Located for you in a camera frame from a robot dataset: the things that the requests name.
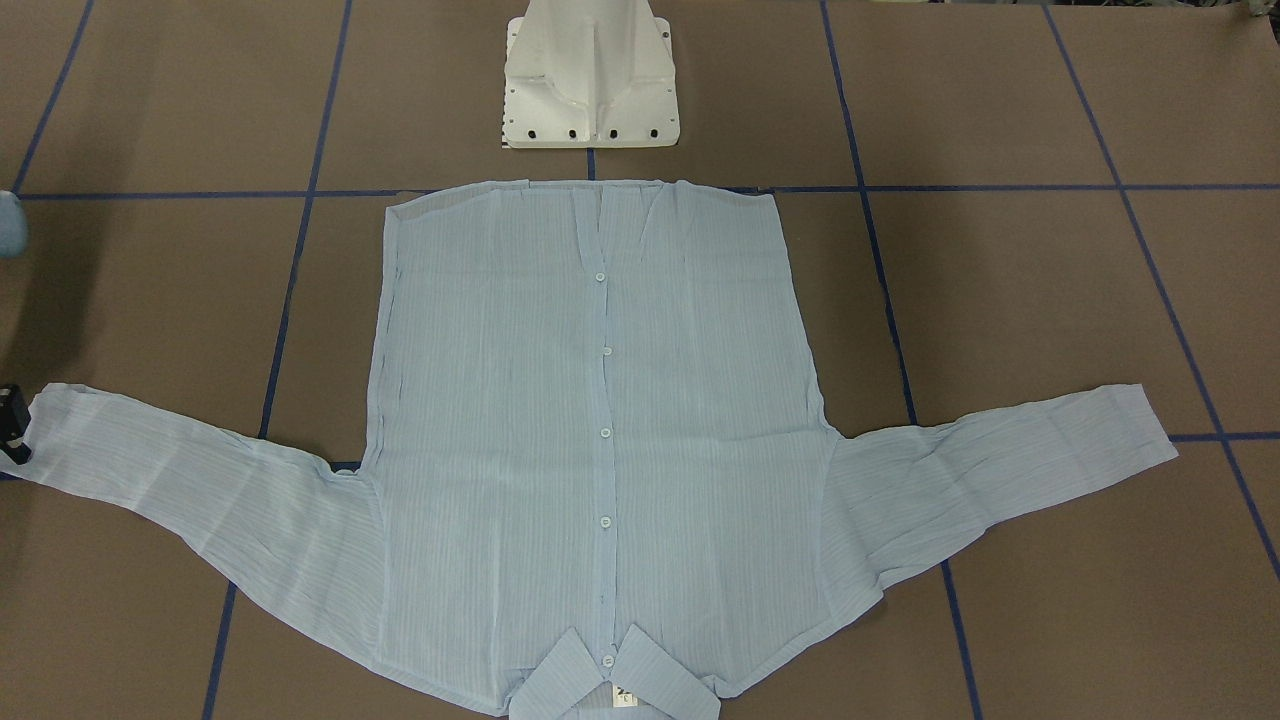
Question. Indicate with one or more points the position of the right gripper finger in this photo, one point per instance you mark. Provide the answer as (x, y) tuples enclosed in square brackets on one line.
[(15, 421)]

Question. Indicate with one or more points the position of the light blue button shirt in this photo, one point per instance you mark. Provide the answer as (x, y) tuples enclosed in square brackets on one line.
[(598, 476)]

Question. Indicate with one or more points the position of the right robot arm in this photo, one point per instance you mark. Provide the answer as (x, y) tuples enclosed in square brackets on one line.
[(14, 228)]

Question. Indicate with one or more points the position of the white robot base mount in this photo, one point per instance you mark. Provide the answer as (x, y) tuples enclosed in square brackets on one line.
[(590, 75)]

